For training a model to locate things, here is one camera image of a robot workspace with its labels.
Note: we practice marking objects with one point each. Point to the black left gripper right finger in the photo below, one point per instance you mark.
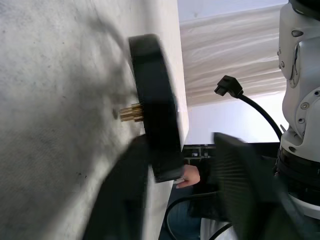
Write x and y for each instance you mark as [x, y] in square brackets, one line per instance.
[245, 185]

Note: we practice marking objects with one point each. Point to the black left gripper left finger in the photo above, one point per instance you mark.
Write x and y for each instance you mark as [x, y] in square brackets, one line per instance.
[125, 190]

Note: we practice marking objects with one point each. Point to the silver robot torso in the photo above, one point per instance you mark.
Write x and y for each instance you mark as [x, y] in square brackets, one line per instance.
[307, 112]

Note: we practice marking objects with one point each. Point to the person bare hand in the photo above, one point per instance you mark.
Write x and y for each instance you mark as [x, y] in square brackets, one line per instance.
[190, 176]

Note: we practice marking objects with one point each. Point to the person blue jeans leg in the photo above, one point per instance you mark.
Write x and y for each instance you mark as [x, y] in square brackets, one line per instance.
[183, 220]

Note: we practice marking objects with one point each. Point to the black spoked rotor brass hub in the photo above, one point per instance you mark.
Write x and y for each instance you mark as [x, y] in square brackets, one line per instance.
[155, 100]

